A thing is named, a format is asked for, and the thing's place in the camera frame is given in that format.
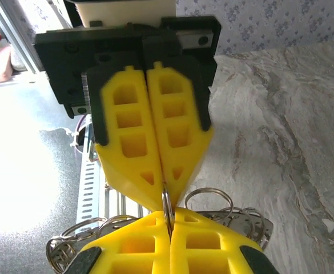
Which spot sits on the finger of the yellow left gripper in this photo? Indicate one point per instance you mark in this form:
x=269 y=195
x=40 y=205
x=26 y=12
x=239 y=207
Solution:
x=195 y=160
x=112 y=160

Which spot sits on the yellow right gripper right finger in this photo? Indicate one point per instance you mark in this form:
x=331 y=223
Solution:
x=201 y=257

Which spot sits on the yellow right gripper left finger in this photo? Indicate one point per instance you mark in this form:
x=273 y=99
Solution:
x=144 y=257

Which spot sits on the grey rounded background object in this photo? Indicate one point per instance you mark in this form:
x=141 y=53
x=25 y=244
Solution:
x=18 y=60

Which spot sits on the wide aluminium extrusion rail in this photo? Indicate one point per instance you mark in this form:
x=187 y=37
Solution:
x=115 y=202

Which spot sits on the aluminium frame post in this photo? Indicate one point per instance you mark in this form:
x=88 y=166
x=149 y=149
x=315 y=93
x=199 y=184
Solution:
x=15 y=37

